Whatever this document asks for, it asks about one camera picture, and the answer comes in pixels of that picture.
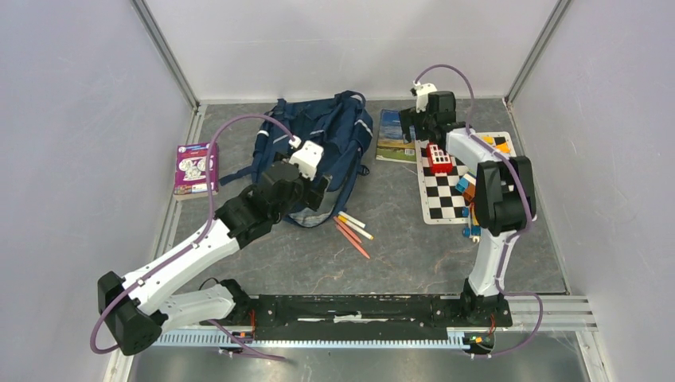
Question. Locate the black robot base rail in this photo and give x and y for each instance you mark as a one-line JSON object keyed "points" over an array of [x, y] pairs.
{"points": [[364, 317]]}

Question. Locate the orange pen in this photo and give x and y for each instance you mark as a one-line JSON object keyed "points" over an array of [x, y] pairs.
{"points": [[347, 230], [355, 244]]}

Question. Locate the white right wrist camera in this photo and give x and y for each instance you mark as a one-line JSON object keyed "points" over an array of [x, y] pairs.
{"points": [[421, 93]]}

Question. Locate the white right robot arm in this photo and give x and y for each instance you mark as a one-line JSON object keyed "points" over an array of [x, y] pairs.
{"points": [[504, 201]]}

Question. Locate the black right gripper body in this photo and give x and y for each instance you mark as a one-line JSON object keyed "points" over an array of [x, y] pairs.
{"points": [[421, 121]]}

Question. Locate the navy blue student backpack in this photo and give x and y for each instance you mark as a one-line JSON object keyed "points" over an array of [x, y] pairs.
{"points": [[326, 138]]}

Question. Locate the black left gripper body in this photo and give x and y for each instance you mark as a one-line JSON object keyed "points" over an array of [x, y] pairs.
{"points": [[303, 194]]}

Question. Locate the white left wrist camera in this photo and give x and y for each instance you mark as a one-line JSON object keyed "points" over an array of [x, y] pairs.
{"points": [[306, 157]]}

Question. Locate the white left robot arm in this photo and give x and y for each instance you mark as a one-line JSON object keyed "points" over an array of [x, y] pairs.
{"points": [[139, 307]]}

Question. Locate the purple paperback book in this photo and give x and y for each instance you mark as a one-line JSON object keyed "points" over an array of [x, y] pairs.
{"points": [[190, 171]]}

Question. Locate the orange curved toy block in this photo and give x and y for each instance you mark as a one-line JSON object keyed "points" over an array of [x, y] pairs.
{"points": [[502, 145]]}

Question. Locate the pile of coloured toy blocks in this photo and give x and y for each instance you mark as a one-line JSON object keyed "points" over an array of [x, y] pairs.
{"points": [[466, 186]]}

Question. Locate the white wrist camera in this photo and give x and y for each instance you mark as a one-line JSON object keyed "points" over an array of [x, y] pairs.
{"points": [[306, 157], [421, 93]]}

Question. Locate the red window toy block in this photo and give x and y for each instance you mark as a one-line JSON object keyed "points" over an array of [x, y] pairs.
{"points": [[439, 161]]}

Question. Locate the blue and white marker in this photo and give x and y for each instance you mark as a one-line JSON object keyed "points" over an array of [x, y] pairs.
{"points": [[352, 219]]}

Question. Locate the blue Animal Farm book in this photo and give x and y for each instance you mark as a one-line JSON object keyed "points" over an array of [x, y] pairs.
{"points": [[391, 145]]}

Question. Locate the checkered chessboard mat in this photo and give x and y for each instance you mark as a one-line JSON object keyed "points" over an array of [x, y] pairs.
{"points": [[441, 202]]}

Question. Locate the yellow and white marker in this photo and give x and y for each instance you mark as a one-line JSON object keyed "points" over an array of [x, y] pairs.
{"points": [[356, 228]]}

